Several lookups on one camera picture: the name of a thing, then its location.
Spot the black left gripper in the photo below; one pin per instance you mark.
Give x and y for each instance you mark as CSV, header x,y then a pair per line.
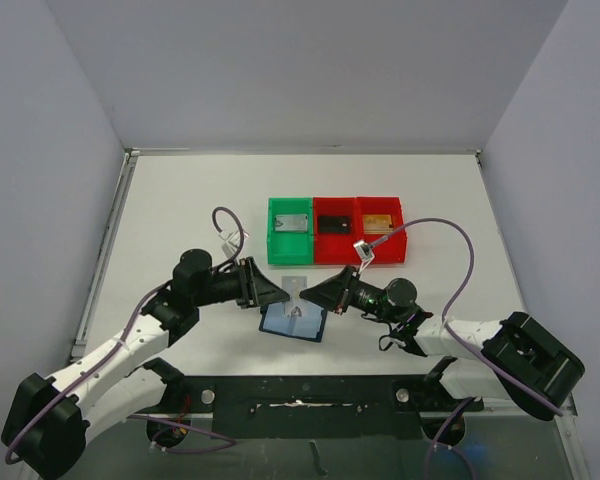
x,y
254,288

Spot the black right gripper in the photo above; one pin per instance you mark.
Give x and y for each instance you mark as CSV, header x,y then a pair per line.
x,y
346,289

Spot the blue leather card holder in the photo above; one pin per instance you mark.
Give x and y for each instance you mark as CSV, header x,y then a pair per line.
x,y
304,322

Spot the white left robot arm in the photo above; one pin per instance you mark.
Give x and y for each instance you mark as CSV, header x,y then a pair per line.
x,y
177,316

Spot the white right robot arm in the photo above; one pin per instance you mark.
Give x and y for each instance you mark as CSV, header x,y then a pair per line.
x,y
515,358

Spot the black credit card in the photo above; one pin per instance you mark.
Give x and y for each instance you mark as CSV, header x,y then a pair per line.
x,y
335,225

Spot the gold credit card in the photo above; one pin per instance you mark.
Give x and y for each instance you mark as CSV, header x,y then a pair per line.
x,y
377,224

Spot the green plastic bin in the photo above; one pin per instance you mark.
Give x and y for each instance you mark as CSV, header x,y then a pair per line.
x,y
290,249

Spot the middle red plastic bin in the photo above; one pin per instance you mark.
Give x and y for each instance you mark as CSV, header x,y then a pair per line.
x,y
335,249

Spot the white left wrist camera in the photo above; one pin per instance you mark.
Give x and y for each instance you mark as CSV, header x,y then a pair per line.
x,y
233,242

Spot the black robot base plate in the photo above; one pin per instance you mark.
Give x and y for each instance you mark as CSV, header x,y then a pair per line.
x,y
305,407

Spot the aluminium table edge rail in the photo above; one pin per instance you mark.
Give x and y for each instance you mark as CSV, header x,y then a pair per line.
x,y
107,240

